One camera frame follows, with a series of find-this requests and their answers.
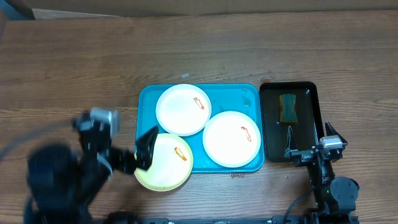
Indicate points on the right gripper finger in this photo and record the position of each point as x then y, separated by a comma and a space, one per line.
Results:
291, 143
330, 131

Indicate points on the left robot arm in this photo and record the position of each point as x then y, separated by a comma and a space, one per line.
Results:
63, 185

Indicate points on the ketchup stain right plate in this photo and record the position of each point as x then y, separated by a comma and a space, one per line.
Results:
247, 134

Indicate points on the yellow plate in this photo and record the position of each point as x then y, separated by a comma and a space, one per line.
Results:
168, 171

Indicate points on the ketchup stain on yellow plate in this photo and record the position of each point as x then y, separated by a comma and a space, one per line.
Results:
180, 153

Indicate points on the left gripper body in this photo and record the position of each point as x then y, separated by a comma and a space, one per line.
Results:
123, 162

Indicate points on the white plate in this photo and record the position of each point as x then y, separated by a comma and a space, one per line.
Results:
225, 142
178, 114

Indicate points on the green yellow sponge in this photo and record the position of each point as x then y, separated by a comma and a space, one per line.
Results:
287, 108

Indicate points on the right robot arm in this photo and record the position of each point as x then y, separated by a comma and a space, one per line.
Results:
335, 197

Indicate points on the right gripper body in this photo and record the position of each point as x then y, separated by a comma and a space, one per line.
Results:
302, 157

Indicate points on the ketchup stain plate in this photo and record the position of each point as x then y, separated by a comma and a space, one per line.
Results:
199, 103
247, 134

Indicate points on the ketchup stain upper left plate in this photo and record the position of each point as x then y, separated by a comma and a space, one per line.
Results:
199, 103

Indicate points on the teal plastic tray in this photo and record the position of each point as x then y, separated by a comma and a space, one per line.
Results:
241, 97

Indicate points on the black water tray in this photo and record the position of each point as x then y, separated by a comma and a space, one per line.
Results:
307, 131

